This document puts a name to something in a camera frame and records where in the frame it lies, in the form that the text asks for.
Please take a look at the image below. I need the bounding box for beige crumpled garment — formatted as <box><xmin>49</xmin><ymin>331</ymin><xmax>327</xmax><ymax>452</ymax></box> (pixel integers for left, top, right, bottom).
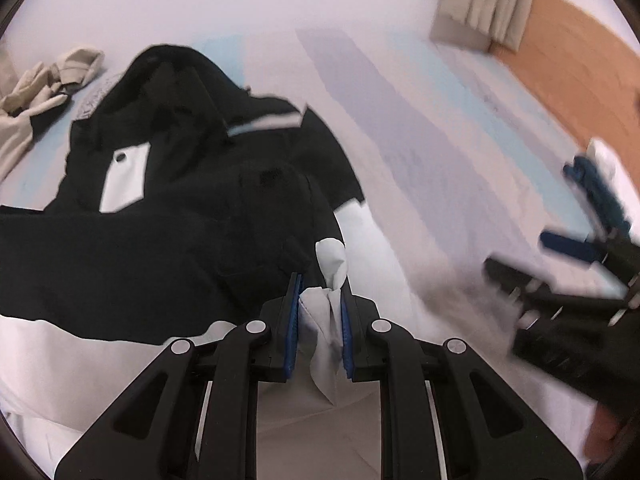
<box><xmin>0</xmin><ymin>47</ymin><xmax>106</xmax><ymax>181</ymax></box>

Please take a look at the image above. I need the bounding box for beige curtain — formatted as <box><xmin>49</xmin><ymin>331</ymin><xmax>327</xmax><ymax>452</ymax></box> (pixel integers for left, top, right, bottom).
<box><xmin>431</xmin><ymin>0</ymin><xmax>541</xmax><ymax>53</ymax></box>

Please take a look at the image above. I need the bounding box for black and white jacket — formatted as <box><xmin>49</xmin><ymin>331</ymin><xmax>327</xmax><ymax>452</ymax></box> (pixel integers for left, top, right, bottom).
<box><xmin>0</xmin><ymin>44</ymin><xmax>391</xmax><ymax>480</ymax></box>

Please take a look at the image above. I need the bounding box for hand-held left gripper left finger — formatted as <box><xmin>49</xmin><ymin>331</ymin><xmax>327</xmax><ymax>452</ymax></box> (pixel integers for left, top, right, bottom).
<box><xmin>54</xmin><ymin>272</ymin><xmax>305</xmax><ymax>480</ymax></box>

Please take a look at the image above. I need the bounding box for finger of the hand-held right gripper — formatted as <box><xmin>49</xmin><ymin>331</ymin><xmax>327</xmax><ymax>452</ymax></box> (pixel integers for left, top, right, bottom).
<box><xmin>563</xmin><ymin>154</ymin><xmax>633</xmax><ymax>235</ymax></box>
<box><xmin>483</xmin><ymin>230</ymin><xmax>632</xmax><ymax>313</ymax></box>

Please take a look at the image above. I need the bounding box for striped bed sheet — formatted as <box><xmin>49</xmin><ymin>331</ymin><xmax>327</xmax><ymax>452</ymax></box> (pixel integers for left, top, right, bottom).
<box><xmin>0</xmin><ymin>25</ymin><xmax>618</xmax><ymax>480</ymax></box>

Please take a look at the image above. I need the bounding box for person's right forearm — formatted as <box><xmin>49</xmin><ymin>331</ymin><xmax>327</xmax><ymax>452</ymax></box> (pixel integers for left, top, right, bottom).
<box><xmin>582</xmin><ymin>405</ymin><xmax>631</xmax><ymax>476</ymax></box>

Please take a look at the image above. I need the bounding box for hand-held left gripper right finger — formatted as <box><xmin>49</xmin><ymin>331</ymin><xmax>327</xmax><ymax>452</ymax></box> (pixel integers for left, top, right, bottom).
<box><xmin>340</xmin><ymin>289</ymin><xmax>587</xmax><ymax>480</ymax></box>

